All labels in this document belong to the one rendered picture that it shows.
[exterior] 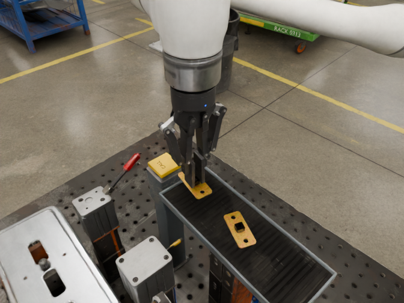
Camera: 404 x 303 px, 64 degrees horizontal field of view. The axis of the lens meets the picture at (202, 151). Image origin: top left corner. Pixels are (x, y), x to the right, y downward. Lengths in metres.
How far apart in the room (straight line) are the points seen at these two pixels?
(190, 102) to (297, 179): 1.99
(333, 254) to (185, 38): 1.00
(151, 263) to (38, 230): 0.38
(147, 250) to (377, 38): 0.62
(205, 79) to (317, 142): 2.37
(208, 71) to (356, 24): 0.32
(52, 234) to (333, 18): 0.81
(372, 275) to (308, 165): 1.44
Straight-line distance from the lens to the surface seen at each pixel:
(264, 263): 0.66
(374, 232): 2.34
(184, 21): 0.44
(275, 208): 1.33
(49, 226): 0.97
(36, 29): 4.71
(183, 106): 0.52
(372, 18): 0.72
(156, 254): 0.72
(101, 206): 0.89
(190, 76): 0.48
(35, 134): 3.07
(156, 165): 0.82
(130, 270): 0.71
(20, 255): 0.95
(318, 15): 0.67
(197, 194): 0.67
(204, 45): 0.46
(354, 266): 1.28
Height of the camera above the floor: 1.73
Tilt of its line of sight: 42 degrees down
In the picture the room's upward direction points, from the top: straight up
